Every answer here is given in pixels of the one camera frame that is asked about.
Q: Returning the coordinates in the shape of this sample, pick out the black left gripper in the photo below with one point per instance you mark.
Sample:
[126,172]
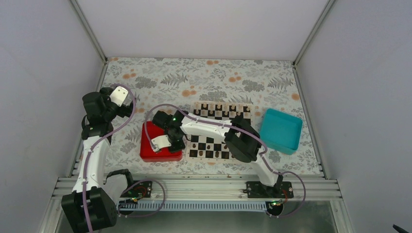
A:
[123,111]

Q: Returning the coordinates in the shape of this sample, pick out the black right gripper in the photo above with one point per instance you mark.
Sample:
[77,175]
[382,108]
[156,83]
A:
[179,147]

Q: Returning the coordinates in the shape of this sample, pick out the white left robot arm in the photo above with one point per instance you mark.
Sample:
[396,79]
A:
[92,203]

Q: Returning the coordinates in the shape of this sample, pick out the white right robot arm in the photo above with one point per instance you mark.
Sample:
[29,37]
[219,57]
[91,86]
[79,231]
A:
[241,139]

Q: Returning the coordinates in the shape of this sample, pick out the light wooden chess pieces row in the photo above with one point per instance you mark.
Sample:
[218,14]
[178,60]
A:
[224,110]

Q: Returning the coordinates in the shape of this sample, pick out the black and white chessboard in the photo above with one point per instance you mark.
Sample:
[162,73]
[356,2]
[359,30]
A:
[210,150]

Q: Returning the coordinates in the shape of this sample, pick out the red plastic tray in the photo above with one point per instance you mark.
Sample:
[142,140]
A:
[146,152]

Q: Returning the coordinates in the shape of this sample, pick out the teal plastic tray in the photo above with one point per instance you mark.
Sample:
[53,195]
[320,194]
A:
[281,131]

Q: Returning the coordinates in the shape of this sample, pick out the floral patterned table mat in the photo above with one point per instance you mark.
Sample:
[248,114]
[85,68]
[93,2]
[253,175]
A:
[165,83]

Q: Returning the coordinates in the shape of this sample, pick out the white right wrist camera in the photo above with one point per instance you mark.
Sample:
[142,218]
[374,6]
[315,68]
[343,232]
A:
[160,142]

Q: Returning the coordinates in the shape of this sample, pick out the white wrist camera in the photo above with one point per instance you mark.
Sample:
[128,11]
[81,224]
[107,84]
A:
[119,95]
[160,142]

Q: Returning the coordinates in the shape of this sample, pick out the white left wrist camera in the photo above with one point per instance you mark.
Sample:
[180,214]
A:
[119,95]

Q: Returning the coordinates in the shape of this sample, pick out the aluminium mounting rail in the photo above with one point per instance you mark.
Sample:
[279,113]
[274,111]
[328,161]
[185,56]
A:
[231,188]

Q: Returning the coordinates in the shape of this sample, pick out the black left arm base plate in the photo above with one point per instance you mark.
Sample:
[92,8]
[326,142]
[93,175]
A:
[140,191]

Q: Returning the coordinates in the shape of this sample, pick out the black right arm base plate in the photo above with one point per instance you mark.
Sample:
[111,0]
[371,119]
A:
[256,190]

